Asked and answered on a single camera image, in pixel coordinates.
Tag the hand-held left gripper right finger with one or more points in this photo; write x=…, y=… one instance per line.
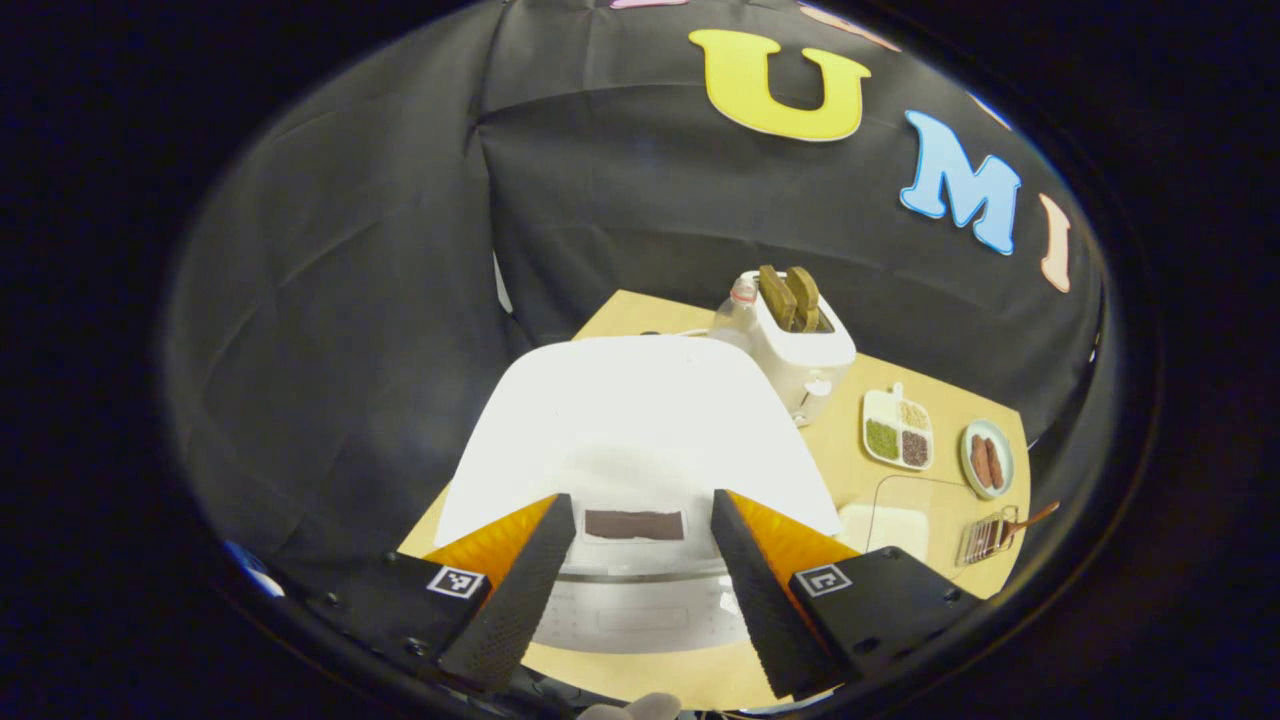
x=760, y=600

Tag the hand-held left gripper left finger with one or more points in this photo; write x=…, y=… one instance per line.
x=510, y=600

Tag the white rice cooker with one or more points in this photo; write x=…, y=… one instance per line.
x=630, y=430

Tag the brown wooden spoon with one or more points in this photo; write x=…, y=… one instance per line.
x=1025, y=522

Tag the white divided bean tray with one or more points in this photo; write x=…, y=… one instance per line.
x=897, y=430

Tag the pale green plate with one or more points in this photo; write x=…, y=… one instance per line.
x=968, y=475

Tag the white toaster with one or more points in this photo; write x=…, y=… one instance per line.
x=800, y=360

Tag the red-brown sausage piece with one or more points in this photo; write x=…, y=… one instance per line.
x=995, y=463
x=980, y=462

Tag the clear plastic water bottle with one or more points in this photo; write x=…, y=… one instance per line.
x=735, y=315

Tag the brown toast slice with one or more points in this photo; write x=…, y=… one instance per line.
x=805, y=295
x=775, y=295

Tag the black backdrop cloth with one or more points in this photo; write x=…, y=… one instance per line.
x=350, y=300

